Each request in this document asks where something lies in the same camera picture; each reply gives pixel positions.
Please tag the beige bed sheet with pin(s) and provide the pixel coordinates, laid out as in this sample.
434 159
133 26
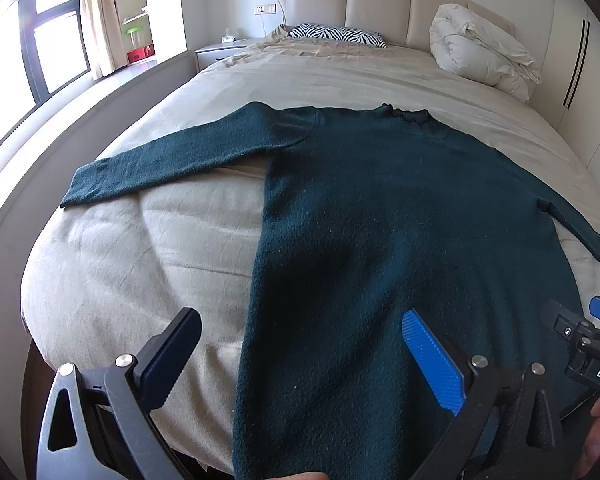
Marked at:
102 279

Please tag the black framed window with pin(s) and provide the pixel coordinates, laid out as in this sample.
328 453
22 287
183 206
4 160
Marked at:
42 51

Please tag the cream padded headboard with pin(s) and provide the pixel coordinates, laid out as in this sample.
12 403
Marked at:
403 23

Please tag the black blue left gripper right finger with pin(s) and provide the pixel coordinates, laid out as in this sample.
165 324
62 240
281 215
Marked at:
505 422

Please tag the cream wardrobe with black handles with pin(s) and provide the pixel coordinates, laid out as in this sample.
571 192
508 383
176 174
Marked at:
569 96

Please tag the zebra print pillow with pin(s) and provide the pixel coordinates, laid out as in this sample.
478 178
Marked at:
337 33

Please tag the beige curtain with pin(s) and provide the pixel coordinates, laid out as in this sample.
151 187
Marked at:
102 37

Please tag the dark teal knit sweater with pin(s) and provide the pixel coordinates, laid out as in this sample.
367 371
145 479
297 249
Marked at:
368 214

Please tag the red box on shelf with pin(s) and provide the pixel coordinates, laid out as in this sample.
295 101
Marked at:
141 53

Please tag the white rolled duvet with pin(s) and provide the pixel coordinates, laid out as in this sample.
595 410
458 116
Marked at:
467 45

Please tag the wall power outlet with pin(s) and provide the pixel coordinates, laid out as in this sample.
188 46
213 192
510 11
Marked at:
265 9

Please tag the green lamp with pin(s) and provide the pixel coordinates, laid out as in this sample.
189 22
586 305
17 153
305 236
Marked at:
135 35

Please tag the person right hand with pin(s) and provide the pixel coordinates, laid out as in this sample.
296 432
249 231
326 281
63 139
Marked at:
591 448

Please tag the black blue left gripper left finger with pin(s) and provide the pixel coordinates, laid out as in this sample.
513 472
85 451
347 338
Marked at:
97 423

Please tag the white nightstand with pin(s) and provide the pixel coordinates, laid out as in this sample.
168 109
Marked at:
213 53

